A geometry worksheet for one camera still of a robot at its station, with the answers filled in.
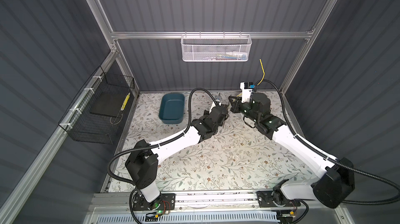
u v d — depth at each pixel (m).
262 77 0.63
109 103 0.75
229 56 0.91
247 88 0.65
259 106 0.56
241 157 0.88
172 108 1.10
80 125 0.66
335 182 0.39
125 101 0.79
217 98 0.69
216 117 0.60
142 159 0.47
